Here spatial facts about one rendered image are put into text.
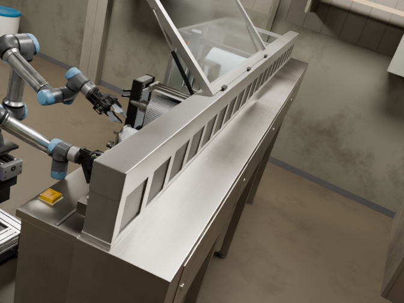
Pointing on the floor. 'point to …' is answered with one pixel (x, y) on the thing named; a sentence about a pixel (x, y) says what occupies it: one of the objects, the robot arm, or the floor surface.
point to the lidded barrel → (9, 20)
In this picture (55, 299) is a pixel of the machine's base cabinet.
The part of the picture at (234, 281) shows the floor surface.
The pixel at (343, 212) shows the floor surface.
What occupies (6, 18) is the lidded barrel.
